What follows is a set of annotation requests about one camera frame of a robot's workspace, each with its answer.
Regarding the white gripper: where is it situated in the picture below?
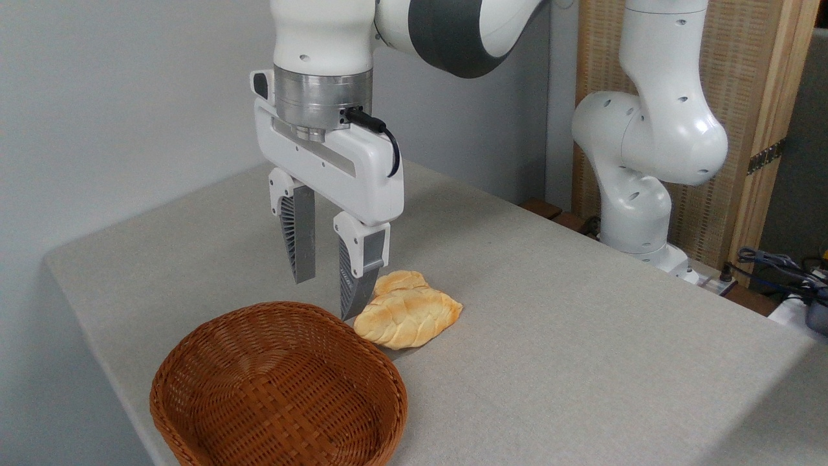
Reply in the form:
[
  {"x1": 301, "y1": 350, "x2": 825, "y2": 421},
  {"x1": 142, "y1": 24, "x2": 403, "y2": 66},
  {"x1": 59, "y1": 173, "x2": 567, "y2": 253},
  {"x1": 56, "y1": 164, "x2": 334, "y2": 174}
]
[{"x1": 250, "y1": 69, "x2": 406, "y2": 322}]

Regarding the metal hinge on screen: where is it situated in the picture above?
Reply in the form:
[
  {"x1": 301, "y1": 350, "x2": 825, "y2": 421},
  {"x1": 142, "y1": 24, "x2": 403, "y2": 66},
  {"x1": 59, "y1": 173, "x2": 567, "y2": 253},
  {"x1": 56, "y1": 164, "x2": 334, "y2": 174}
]
[{"x1": 746, "y1": 137, "x2": 788, "y2": 176}]

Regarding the small golden bread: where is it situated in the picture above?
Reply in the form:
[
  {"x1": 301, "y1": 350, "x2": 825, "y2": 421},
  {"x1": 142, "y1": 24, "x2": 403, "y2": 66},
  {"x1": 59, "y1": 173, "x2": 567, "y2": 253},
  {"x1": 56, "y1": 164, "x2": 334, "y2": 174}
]
[{"x1": 373, "y1": 269, "x2": 432, "y2": 299}]

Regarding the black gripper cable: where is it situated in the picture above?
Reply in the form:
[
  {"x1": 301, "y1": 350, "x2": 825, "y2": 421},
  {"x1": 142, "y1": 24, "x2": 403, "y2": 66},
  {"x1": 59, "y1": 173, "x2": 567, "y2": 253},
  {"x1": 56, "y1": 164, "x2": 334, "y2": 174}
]
[{"x1": 343, "y1": 107, "x2": 402, "y2": 179}]

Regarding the large braided golden bread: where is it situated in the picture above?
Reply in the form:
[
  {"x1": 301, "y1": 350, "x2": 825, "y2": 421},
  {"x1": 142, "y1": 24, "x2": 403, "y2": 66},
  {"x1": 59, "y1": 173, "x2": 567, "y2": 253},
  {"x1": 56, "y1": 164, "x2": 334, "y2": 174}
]
[{"x1": 353, "y1": 286, "x2": 464, "y2": 351}]

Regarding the brown woven wicker basket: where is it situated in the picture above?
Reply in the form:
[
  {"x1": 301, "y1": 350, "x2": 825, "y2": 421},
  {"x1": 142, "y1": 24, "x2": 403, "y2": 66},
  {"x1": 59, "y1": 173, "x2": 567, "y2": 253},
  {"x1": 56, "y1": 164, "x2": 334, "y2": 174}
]
[{"x1": 149, "y1": 300, "x2": 409, "y2": 466}]

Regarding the blue cable bundle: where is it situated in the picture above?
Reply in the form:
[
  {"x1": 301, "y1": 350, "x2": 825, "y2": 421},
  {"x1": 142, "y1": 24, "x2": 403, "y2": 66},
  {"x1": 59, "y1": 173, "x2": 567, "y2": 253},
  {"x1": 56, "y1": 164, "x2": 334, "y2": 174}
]
[{"x1": 736, "y1": 246, "x2": 828, "y2": 300}]

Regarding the woven wooden-framed screen panel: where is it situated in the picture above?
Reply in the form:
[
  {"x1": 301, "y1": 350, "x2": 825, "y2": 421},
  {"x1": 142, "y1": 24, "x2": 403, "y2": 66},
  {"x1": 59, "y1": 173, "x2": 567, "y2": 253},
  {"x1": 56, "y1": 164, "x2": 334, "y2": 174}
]
[{"x1": 572, "y1": 0, "x2": 823, "y2": 287}]

